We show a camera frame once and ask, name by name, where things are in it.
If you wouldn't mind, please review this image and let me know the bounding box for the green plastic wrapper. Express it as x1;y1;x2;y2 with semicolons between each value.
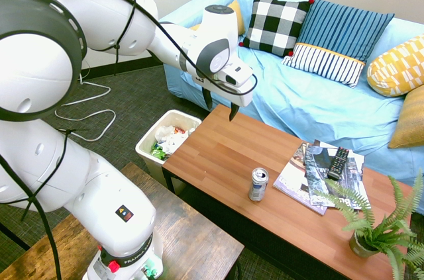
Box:
150;146;167;162

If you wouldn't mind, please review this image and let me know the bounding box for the rustic dark wood table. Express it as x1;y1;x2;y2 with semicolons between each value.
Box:
0;162;246;280

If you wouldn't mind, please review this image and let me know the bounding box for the small grey plant pot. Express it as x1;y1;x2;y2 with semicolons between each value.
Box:
348;228;380;259

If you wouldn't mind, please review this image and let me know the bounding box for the white plastic trash bin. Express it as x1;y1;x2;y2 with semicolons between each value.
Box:
134;109;203;191

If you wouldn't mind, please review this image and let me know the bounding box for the light cover magazine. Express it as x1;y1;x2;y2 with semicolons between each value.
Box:
272;142;366;216

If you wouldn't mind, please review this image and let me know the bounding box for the red-brown wooden coffee table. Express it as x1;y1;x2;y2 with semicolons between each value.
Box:
161;104;415;280

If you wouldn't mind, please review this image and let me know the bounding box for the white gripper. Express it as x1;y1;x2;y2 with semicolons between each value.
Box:
198;60;255;122

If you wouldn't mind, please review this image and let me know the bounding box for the white floor cable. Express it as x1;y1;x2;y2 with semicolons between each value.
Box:
54;73;117;142

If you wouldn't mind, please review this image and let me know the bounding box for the silver blue drink can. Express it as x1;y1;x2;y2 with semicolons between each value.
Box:
248;167;270;203

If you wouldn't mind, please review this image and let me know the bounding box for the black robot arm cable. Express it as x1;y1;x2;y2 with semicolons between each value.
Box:
0;0;258;280

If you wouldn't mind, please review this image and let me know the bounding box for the dark cover magazine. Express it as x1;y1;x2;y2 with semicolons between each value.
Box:
304;143;372;211

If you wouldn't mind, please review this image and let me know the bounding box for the yellow white patterned bolster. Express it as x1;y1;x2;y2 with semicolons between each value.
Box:
366;34;424;97

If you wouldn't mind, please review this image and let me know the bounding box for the light blue covered sofa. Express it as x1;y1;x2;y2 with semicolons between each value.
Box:
158;0;424;215

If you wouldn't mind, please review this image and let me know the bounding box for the mustard yellow pillow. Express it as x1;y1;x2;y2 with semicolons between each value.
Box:
187;0;247;37
388;85;424;150

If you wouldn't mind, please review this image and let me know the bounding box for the black tv remote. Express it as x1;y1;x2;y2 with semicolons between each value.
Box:
327;146;350;181

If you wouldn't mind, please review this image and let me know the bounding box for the blue striped pillow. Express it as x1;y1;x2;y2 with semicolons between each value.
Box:
281;0;396;89

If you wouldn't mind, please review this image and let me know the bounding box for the crumpled white paper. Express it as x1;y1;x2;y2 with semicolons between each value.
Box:
154;124;187;156

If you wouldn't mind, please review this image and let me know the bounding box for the black white checkered pillow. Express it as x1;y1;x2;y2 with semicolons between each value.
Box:
238;0;315;58

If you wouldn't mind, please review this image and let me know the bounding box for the green fern plant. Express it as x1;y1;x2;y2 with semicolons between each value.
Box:
314;167;424;280

